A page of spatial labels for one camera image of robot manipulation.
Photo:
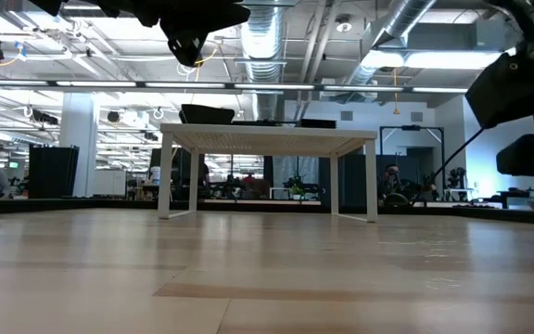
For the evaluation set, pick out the black cabinet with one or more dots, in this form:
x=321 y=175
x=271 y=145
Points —
x=54 y=169

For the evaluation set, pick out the black table edge rail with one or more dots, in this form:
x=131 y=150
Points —
x=109 y=205

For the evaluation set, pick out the black frame stand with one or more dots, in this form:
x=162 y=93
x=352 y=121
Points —
x=410 y=127

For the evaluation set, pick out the silver ventilation duct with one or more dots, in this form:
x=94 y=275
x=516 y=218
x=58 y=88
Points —
x=401 y=18
x=262 y=37

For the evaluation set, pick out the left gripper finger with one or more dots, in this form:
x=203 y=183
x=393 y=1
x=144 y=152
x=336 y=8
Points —
x=211 y=16
x=186 y=46

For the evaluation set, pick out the black rectangular plate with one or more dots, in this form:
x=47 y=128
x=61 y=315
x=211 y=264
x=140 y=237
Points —
x=209 y=119

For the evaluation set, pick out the long suspended light bar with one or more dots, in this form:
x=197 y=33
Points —
x=271 y=86

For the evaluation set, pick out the green potted plant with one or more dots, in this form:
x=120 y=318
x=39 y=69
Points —
x=296 y=189

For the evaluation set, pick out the white bucket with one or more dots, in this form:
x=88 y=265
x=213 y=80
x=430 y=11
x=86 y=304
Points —
x=156 y=175

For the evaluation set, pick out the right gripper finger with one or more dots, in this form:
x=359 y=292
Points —
x=531 y=155
x=512 y=88

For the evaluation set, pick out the black background robot arm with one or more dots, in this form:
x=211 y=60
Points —
x=456 y=178

